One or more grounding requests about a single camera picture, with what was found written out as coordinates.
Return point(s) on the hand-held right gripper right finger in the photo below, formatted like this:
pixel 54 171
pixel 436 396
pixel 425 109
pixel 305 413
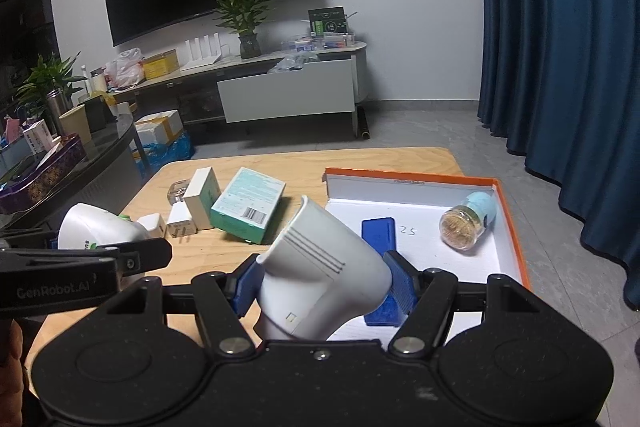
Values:
pixel 402 284

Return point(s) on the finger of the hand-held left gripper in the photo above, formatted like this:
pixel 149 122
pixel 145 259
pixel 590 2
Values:
pixel 52 239
pixel 145 257

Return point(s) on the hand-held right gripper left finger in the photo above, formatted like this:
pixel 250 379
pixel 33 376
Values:
pixel 246 289

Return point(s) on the white round device green print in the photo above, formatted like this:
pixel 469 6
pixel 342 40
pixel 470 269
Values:
pixel 95 224

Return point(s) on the white plug adapter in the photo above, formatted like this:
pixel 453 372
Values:
pixel 181 222

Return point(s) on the orange white cardboard box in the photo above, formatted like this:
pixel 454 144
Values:
pixel 435 227

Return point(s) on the white ribbed plastic device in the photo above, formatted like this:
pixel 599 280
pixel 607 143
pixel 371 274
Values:
pixel 320 267

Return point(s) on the teal cardboard box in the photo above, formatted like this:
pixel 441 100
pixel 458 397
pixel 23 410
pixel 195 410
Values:
pixel 247 202

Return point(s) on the person's left hand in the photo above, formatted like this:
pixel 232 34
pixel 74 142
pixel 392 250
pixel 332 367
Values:
pixel 12 357

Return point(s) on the small white charger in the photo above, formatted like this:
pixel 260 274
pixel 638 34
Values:
pixel 151 224

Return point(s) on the blue rectangular case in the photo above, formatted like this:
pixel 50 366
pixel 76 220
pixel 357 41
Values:
pixel 377 234

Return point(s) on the purple patterned tin box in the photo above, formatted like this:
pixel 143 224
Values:
pixel 45 179

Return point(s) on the small clear container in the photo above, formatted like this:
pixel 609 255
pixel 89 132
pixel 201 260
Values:
pixel 179 191

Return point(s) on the glass jar with teal lid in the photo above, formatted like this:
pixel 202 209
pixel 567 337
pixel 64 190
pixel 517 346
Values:
pixel 465 224

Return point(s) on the black coffee table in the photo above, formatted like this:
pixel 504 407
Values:
pixel 107 152

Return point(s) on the pink white box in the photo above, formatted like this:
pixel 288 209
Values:
pixel 37 137

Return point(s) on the blue plastic bag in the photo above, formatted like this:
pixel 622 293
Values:
pixel 172 152

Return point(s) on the beige cup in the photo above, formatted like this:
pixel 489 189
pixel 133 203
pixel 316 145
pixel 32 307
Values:
pixel 75 124

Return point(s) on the steel tumbler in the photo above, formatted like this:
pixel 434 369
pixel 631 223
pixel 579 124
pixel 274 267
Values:
pixel 56 107

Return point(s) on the yellow bag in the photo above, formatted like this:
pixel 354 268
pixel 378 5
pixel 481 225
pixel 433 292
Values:
pixel 106 101

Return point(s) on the leafy green plant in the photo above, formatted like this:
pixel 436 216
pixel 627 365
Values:
pixel 50 77

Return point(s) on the white bottle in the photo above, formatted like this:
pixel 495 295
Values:
pixel 84 79

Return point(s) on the dark roll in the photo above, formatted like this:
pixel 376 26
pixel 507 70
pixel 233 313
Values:
pixel 363 124

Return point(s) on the red white plastic bag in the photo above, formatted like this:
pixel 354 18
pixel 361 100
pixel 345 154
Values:
pixel 125 69

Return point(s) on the yellow box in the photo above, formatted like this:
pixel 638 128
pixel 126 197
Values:
pixel 161 64

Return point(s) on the grey television cabinet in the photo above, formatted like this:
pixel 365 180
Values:
pixel 285 94

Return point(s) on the dark shelf unit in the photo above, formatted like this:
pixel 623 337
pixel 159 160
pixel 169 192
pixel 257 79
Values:
pixel 25 37

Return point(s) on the white router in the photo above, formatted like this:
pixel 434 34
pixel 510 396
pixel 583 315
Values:
pixel 202 57

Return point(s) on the clear plastic bag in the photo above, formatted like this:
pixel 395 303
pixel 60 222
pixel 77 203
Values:
pixel 287 64

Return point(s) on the pile of small boxes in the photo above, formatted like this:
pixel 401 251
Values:
pixel 320 43

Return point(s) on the potted plant in dark vase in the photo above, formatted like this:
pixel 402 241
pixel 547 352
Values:
pixel 245 14

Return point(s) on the green black box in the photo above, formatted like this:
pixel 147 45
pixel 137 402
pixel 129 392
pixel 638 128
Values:
pixel 327 22

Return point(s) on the blue curtain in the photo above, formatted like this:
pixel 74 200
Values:
pixel 560 57

